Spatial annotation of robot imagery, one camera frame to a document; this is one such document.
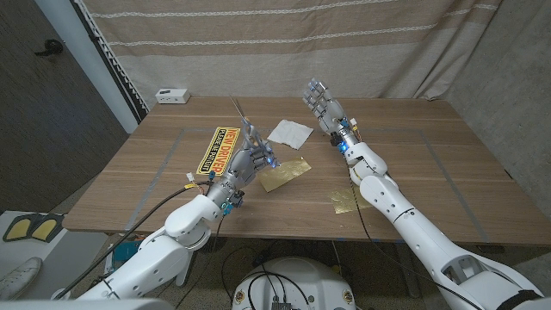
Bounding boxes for white sneaker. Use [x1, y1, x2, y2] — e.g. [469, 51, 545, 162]
[0, 257, 43, 301]

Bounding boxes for yellow new driver sticker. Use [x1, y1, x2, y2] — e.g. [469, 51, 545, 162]
[195, 127, 241, 177]

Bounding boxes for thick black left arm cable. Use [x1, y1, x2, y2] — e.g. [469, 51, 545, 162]
[53, 179, 214, 301]

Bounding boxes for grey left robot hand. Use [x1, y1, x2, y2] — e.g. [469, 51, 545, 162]
[207, 141, 282, 212]

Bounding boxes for white table leg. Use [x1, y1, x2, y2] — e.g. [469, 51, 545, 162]
[175, 253, 195, 288]

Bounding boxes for grey tape outline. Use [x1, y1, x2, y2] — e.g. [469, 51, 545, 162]
[123, 126, 492, 244]

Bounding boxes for grey table leg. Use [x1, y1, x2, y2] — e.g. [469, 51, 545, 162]
[393, 245, 425, 299]

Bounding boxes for white door frame post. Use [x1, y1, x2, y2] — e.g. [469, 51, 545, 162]
[34, 0, 139, 134]

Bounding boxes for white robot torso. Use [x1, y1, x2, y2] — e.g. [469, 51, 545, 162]
[231, 257, 357, 310]

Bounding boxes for dark wooden door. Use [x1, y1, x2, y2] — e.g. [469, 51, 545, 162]
[0, 0, 130, 214]

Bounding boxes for black door handle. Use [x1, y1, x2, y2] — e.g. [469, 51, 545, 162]
[34, 39, 65, 57]

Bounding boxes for white power strip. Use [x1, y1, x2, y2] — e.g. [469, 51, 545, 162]
[155, 88, 191, 105]

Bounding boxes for gold foil tape sheet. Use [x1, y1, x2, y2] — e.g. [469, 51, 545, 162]
[330, 185, 374, 215]
[257, 157, 313, 194]

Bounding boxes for black curtain edge strip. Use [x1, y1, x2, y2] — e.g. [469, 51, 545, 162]
[71, 0, 151, 124]

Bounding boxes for white tissue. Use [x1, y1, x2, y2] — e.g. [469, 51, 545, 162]
[266, 119, 314, 151]

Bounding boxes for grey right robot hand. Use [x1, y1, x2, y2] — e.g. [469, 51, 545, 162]
[302, 77, 363, 152]

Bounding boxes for yellow black foot pedal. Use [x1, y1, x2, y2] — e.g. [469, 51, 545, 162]
[30, 214, 65, 242]
[2, 214, 34, 243]

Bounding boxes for grey orange-handled scissors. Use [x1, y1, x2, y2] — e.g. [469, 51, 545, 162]
[229, 95, 264, 152]

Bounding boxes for teal box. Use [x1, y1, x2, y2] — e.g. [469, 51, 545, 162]
[112, 239, 143, 262]

